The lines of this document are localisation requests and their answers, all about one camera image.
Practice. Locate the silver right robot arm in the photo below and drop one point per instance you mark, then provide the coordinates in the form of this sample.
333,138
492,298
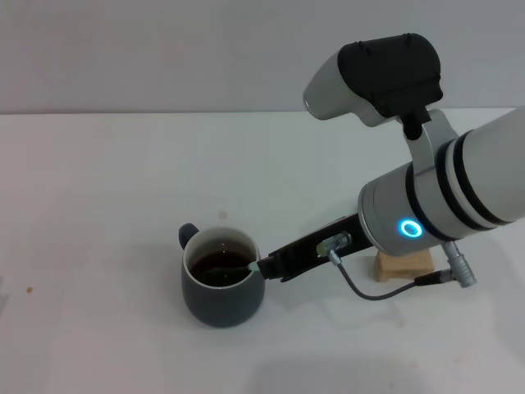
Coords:
463,193

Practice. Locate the dark grey ceramic cup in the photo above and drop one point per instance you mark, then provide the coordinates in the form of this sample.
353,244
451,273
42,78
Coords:
223,303

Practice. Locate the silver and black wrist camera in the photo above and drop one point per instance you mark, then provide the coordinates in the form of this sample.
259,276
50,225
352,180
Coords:
381,78

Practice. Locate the dark brown coffee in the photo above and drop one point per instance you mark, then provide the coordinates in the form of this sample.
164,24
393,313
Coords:
217,262

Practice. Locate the pale notched wooden block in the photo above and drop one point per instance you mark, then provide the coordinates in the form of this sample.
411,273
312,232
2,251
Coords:
406,267

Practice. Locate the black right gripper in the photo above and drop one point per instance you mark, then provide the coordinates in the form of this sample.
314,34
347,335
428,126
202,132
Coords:
311,254

